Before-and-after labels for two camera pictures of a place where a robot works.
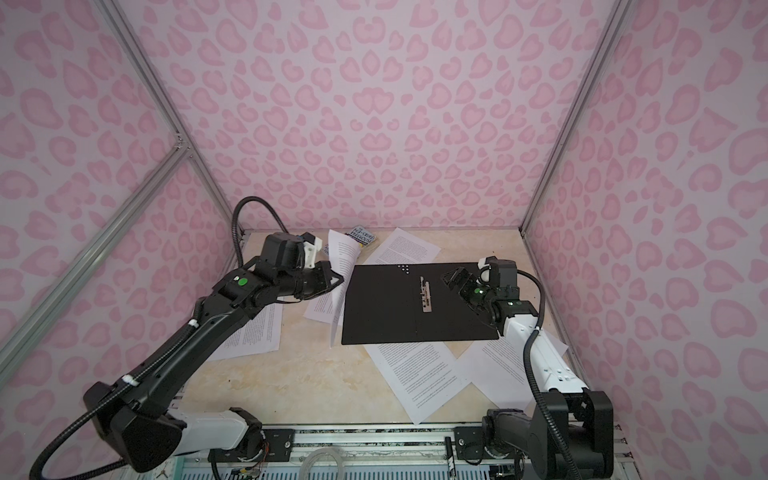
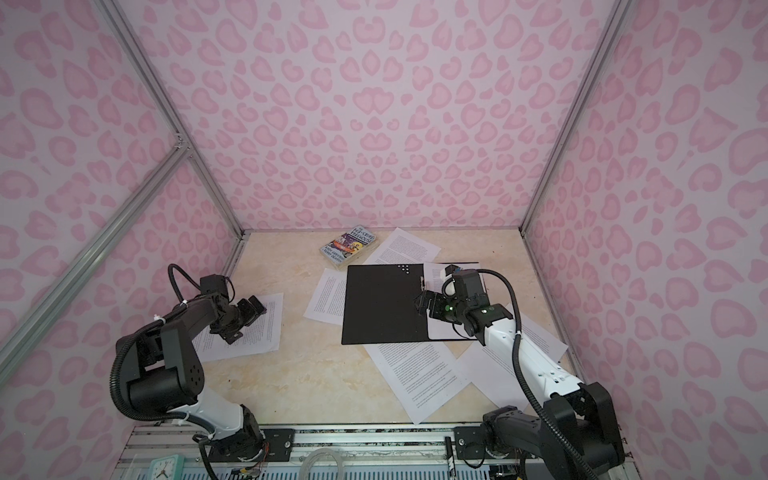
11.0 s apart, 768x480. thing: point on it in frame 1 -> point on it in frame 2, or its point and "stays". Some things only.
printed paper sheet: x=424 y=376 stays
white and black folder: x=409 y=303 stays
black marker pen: x=451 y=464 stays
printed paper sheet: x=262 y=334 stays
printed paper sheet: x=497 y=369 stays
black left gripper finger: x=322 y=275 -> x=250 y=310
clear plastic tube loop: x=307 y=460 stays
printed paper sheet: x=331 y=305 -> x=440 y=328
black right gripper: x=462 y=273 -> x=438 y=304
